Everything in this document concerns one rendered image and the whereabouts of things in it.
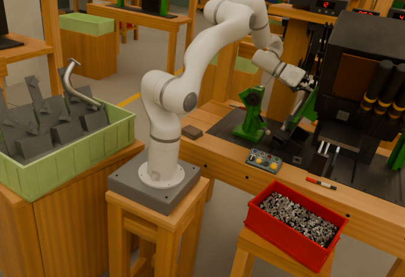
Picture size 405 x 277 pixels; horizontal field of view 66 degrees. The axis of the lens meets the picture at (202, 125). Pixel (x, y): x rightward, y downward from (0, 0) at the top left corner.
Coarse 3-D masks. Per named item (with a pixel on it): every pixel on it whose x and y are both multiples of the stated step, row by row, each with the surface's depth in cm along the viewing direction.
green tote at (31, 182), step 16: (112, 112) 170; (128, 112) 164; (112, 128) 150; (128, 128) 162; (80, 144) 135; (96, 144) 145; (112, 144) 155; (128, 144) 166; (0, 160) 123; (48, 160) 124; (64, 160) 131; (80, 160) 139; (96, 160) 148; (0, 176) 128; (16, 176) 120; (32, 176) 119; (48, 176) 126; (64, 176) 134; (16, 192) 124; (32, 192) 122
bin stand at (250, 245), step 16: (240, 240) 120; (256, 240) 118; (240, 256) 124; (256, 256) 119; (272, 256) 115; (288, 256) 114; (240, 272) 127; (288, 272) 114; (304, 272) 111; (320, 272) 109
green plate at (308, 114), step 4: (316, 88) 139; (312, 92) 141; (316, 92) 141; (312, 96) 142; (308, 100) 143; (312, 100) 143; (304, 104) 145; (308, 104) 145; (312, 104) 144; (304, 108) 145; (308, 108) 146; (312, 108) 145; (300, 112) 147; (304, 112) 147; (308, 112) 146; (312, 112) 145; (316, 112) 145; (304, 116) 148; (308, 116) 147; (312, 116) 146; (316, 116) 145; (312, 120) 147
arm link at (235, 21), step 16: (224, 16) 117; (240, 16) 112; (208, 32) 114; (224, 32) 114; (240, 32) 115; (192, 48) 112; (208, 48) 113; (192, 64) 109; (208, 64) 116; (176, 80) 107; (192, 80) 107; (160, 96) 107; (176, 96) 104; (192, 96) 106; (176, 112) 107
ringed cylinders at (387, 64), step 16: (384, 64) 98; (400, 64) 97; (384, 80) 103; (400, 80) 99; (368, 96) 112; (384, 96) 109; (400, 96) 106; (368, 112) 120; (384, 112) 115; (400, 112) 112
